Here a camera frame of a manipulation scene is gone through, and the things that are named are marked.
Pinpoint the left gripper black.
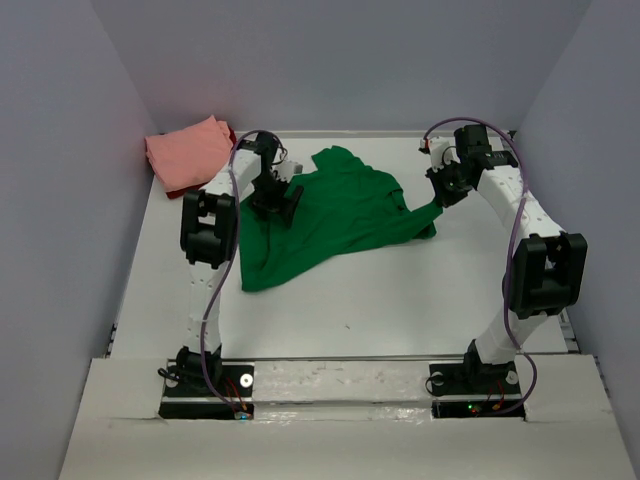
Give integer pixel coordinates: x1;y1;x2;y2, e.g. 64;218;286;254
246;173;302;229

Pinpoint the green t shirt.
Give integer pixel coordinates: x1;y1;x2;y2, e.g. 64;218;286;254
239;146;443;293

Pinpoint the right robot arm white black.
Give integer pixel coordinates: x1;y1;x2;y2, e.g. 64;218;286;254
419;117;588;397

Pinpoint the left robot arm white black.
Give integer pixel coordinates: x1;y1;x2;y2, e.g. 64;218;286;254
170;130;303;403

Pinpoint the pink folded t shirt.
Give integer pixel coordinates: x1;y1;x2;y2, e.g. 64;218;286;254
144;115;240;194

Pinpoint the dark red folded t shirt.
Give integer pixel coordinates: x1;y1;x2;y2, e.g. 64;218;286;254
164;128;250;201

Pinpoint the white cardboard front cover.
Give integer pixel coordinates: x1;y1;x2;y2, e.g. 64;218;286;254
61;355;634;479

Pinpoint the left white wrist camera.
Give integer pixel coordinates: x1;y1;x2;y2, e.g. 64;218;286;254
272;160;303;183

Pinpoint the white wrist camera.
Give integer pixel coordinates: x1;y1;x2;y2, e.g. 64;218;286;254
272;160;303;183
419;136;458;171

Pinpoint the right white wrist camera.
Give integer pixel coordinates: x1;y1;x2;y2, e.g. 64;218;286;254
419;136;458;171

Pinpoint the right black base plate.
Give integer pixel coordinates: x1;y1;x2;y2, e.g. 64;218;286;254
425;362;526;420

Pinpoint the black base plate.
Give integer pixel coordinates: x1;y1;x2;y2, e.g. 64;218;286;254
158;362;255;421
425;362;526;420

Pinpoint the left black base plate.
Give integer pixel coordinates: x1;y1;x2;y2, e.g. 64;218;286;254
158;362;255;421

